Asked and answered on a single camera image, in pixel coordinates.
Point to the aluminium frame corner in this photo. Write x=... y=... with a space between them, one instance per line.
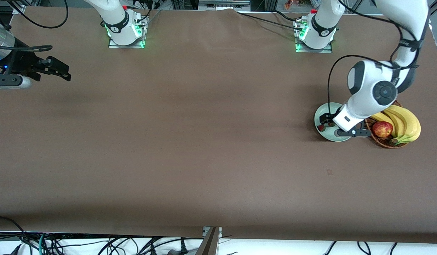
x=19 y=9

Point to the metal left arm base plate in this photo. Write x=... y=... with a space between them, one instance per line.
x=314 y=51

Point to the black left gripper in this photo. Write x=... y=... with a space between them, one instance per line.
x=327 y=120

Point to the orange background object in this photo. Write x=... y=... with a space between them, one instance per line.
x=291 y=4

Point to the grey equipment rail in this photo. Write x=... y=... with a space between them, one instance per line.
x=222 y=5

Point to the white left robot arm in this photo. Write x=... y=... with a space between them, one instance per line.
x=367 y=99

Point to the red apple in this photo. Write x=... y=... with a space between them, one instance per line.
x=382 y=129

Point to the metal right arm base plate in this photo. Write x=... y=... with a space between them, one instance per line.
x=126 y=46

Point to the pale green round plate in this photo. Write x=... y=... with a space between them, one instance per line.
x=326 y=135

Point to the woven wicker basket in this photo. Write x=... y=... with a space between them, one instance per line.
x=381 y=142

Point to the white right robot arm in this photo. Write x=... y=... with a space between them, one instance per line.
x=121 y=21

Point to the yellow banana bunch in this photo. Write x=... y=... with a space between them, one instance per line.
x=409 y=127

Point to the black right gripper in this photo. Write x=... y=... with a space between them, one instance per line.
x=23 y=63

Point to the table cover sheet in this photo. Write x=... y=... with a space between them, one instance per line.
x=218 y=177

